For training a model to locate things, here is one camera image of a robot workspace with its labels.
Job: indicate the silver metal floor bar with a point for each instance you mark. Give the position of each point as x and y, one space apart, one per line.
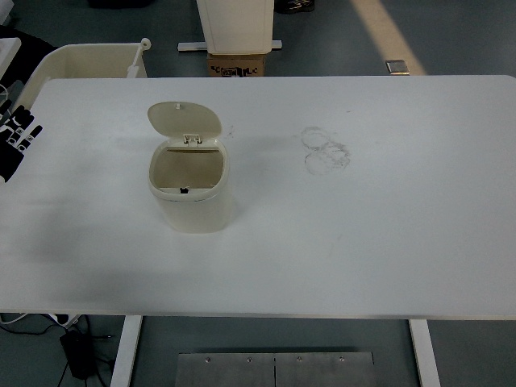
191 46

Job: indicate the large cream plastic tub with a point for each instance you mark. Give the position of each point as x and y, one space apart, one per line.
88 60

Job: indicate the tall white plastic bin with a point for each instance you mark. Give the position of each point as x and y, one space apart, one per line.
235 24

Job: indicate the person's shoe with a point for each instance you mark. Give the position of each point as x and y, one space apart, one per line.
296 5

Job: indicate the white table leg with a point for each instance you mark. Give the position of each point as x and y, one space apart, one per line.
425 354
127 350

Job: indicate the small grey metal square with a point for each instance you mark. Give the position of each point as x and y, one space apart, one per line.
397 67

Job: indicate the brown cardboard box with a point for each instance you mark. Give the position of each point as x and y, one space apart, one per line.
235 64

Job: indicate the black power adapter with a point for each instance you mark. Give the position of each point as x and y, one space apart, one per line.
78 354

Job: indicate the cream lidded trash bin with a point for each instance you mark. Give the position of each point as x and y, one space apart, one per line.
189 209

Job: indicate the grey metal plate with screws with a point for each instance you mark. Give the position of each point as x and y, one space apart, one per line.
242 371

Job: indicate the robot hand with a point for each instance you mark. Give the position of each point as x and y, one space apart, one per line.
11 155

